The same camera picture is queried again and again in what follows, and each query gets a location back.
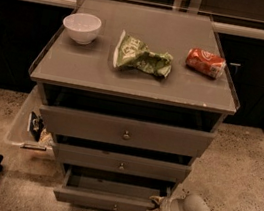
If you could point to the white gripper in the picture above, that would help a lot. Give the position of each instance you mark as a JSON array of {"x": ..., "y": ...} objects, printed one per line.
[{"x": 165, "y": 207}]

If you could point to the grey bottom drawer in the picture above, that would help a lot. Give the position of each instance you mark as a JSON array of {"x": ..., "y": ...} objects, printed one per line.
[{"x": 110, "y": 191}]

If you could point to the grey drawer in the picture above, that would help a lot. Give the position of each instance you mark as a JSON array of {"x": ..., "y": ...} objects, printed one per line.
[
  {"x": 126, "y": 132},
  {"x": 110, "y": 191},
  {"x": 113, "y": 162}
]

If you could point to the grey middle drawer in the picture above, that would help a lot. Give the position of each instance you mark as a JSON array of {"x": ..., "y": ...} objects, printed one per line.
[{"x": 113, "y": 162}]

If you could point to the grey top drawer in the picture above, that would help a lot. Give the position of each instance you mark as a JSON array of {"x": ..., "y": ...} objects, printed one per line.
[{"x": 126, "y": 132}]

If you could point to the grey drawer cabinet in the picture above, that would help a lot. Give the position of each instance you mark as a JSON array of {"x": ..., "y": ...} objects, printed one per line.
[{"x": 82, "y": 77}]

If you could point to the dark snack packet in bin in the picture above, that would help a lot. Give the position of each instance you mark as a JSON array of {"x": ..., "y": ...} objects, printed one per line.
[{"x": 35, "y": 126}]

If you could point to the clear plastic storage bin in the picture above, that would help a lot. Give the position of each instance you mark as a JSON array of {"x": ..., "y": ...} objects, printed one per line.
[{"x": 19, "y": 136}]

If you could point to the red soda can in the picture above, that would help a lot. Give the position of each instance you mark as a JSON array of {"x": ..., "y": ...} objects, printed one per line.
[{"x": 205, "y": 62}]

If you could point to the green crumpled chip bag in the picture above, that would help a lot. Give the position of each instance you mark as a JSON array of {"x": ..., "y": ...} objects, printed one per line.
[{"x": 133, "y": 53}]

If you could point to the white ceramic bowl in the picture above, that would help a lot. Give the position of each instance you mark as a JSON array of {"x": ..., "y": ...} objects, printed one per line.
[{"x": 83, "y": 28}]

